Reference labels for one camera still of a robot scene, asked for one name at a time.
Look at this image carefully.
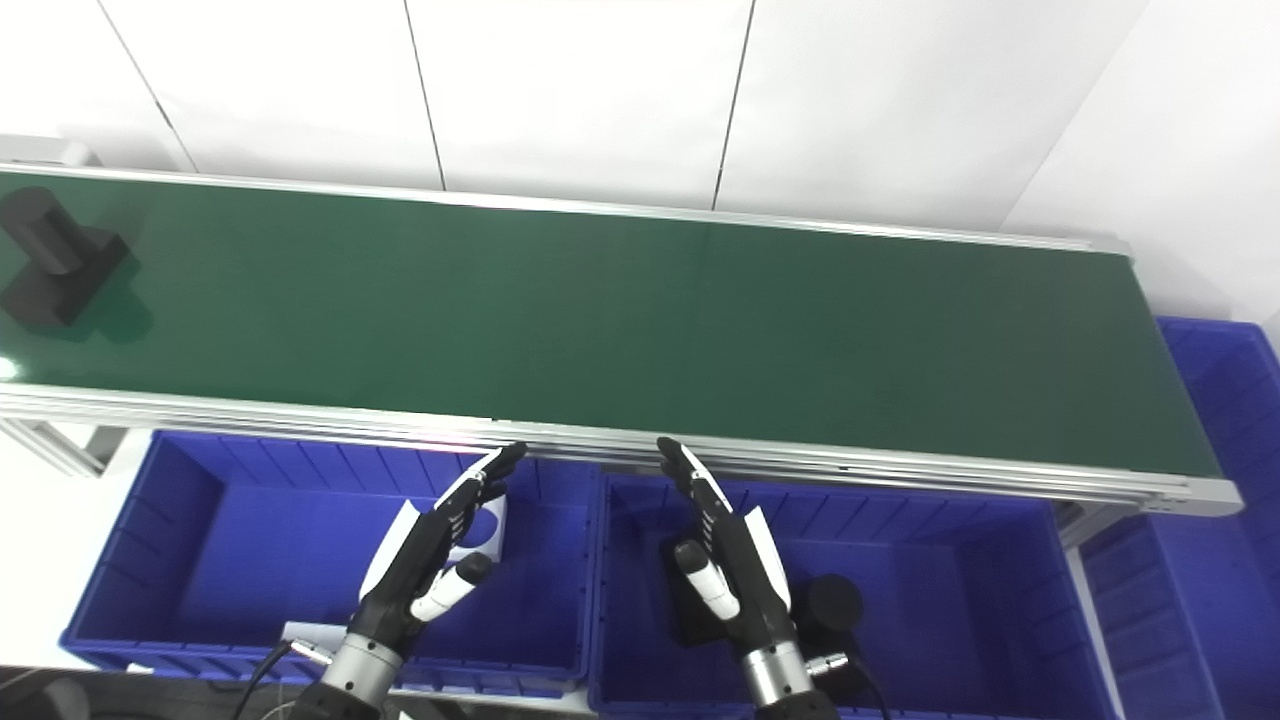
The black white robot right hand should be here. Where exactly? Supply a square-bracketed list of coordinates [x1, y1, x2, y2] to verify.
[656, 437, 798, 658]

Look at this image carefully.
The black white robot left hand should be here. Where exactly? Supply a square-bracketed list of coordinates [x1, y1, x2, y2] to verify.
[355, 442, 528, 653]

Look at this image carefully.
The black cylinder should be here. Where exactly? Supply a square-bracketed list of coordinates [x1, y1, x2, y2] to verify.
[0, 186, 132, 328]
[660, 535, 867, 701]

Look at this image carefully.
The white square part with hole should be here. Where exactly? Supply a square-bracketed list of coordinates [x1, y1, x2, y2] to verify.
[445, 490, 509, 563]

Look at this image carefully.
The white bin label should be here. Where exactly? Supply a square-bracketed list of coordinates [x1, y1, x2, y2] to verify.
[282, 621, 353, 669]

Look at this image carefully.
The green conveyor belt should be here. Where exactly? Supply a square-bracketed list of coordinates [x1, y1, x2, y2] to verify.
[0, 168, 1223, 479]
[0, 135, 1244, 518]

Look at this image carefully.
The blue plastic bin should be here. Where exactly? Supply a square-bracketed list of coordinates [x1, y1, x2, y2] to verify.
[588, 470, 1123, 720]
[60, 430, 603, 699]
[1080, 317, 1280, 720]

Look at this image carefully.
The aluminium conveyor leg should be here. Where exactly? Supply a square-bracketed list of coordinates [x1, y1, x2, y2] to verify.
[0, 418, 128, 478]

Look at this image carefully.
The grey conveyor end housing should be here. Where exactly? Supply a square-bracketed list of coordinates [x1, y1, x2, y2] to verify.
[0, 135, 103, 168]

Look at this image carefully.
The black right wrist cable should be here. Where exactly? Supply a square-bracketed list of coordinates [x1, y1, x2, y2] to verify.
[808, 650, 893, 720]

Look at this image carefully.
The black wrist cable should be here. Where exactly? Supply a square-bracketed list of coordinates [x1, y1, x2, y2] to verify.
[808, 650, 893, 720]
[232, 640, 333, 720]

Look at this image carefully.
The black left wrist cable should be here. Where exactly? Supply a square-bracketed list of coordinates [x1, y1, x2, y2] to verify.
[232, 640, 333, 720]

